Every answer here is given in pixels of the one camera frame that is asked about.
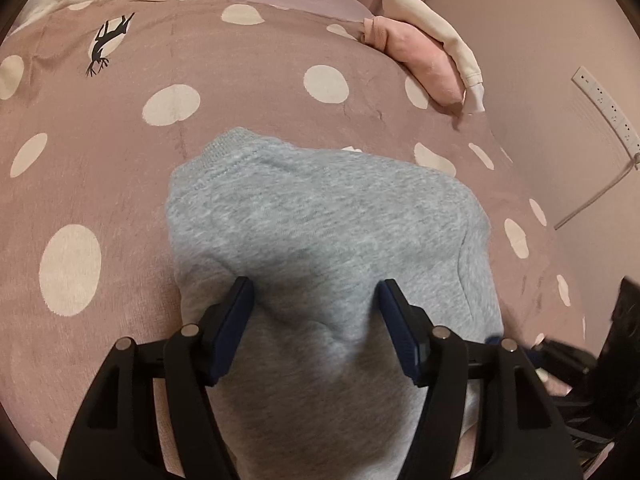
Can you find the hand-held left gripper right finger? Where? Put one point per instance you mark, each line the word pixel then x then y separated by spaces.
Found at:
pixel 400 332

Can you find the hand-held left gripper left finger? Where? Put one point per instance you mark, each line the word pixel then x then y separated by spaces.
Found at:
pixel 231 325

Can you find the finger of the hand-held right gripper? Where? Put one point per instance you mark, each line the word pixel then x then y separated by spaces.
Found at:
pixel 565 355

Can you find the grey printed sweatshirt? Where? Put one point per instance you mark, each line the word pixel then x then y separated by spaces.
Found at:
pixel 320 220

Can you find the white power strip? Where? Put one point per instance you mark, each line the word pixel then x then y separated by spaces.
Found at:
pixel 607 105

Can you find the pink polka dot blanket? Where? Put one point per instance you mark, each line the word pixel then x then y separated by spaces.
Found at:
pixel 225 75

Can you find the pink folded garment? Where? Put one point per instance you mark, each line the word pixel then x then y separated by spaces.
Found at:
pixel 420 57

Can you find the cream folded garment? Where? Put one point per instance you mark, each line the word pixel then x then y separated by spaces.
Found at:
pixel 435 20

